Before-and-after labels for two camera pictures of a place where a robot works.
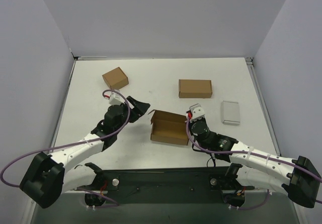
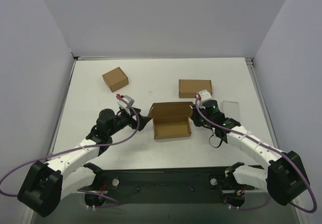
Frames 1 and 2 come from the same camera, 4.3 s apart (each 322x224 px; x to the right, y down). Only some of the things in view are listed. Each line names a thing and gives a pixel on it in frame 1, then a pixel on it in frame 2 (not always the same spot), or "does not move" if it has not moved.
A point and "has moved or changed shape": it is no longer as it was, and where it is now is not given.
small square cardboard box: x=116 y=78 does not move
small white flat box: x=230 y=113 does not move
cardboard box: x=169 y=127 has moved or changed shape
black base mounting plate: x=184 y=185 does not move
